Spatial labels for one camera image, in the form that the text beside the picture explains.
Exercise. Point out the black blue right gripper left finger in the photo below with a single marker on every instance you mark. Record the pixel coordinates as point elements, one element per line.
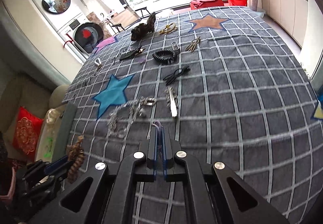
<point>105,193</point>

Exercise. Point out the grey plaid bedspread with stars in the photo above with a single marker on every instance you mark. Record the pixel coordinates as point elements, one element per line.
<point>242,99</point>

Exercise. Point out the white open storage box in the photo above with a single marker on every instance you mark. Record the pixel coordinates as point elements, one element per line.
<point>60,132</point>

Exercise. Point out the silver crystal hair barrette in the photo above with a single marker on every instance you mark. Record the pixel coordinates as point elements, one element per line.
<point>171,99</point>

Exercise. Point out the purple elastic hair band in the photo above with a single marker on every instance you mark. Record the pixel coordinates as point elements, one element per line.
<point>158,135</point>

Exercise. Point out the black flat hair clip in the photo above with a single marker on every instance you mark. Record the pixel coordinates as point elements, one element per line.
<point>131,54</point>

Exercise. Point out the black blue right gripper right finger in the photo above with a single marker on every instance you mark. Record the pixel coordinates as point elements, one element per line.
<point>213,193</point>

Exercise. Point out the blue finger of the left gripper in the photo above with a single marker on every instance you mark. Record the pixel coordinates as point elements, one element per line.
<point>52,167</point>

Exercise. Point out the silver buckle clasp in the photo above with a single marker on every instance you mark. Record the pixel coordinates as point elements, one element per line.
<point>148,101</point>

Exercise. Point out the white washing machine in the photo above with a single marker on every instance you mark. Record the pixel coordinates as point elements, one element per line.
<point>66,16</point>

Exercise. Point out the green plastic bangle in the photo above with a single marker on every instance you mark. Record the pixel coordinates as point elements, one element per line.
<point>49,148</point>

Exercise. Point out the black folding chair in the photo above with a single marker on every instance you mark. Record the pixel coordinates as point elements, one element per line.
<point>119,22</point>

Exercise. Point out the red embroidered cushion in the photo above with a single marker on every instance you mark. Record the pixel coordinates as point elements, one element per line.
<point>27,132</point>

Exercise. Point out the beige armchair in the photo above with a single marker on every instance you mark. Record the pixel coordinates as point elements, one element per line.
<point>23,91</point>

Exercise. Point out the bronze tassel earrings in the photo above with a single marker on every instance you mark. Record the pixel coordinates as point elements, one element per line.
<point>193,45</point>

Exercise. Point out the dark fluffy scrunchie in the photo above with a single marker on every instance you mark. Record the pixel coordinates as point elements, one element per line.
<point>142,29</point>

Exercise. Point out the gold chain jewelry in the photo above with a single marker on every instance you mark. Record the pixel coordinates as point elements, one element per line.
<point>168,28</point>

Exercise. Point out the red patterned fabric pile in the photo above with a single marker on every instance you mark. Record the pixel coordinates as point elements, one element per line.
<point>6,181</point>

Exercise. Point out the white dotted fabric scrunchie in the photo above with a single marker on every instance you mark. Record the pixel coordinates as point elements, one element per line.
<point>52,115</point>

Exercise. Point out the red plastic bin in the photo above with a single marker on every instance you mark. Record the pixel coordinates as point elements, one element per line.
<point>238,2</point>

